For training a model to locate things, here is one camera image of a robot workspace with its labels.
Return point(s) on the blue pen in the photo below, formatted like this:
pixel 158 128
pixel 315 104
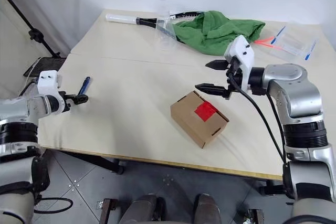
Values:
pixel 85 84

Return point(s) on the black table leg frame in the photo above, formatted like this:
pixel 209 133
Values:
pixel 273 188
pixel 105 163

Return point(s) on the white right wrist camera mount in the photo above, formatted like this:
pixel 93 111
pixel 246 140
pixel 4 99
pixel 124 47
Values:
pixel 242 51

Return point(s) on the clear blue-zip plastic bag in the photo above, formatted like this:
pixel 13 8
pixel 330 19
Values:
pixel 291 43

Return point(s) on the black light stand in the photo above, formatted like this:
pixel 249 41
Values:
pixel 35 35

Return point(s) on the dark rounded shape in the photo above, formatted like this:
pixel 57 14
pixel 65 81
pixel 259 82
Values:
pixel 207 209
pixel 143 209

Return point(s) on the brown metal bracket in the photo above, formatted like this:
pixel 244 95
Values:
pixel 256 216
pixel 107 211

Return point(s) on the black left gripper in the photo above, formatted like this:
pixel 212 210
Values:
pixel 68 100

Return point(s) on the green cloth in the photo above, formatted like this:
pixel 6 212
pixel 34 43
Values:
pixel 218 35

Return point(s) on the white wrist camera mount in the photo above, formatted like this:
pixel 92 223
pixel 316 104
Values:
pixel 242 51
pixel 47 81

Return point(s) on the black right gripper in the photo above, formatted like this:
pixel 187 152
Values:
pixel 235 82

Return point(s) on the red tape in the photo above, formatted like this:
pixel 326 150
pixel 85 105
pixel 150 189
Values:
pixel 206 112

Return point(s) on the orange plastic strip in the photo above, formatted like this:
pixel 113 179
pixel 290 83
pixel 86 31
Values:
pixel 265 42

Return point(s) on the clear plastic cup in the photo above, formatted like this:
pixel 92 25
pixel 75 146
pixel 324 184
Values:
pixel 165 28

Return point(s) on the brown cardboard box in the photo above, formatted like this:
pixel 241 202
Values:
pixel 194 124

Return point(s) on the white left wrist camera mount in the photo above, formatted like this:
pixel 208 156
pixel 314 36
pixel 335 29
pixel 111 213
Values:
pixel 47 81

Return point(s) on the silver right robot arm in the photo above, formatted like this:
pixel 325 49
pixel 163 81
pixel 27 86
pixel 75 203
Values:
pixel 302 95

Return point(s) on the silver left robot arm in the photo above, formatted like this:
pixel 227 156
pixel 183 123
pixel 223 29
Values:
pixel 15 108

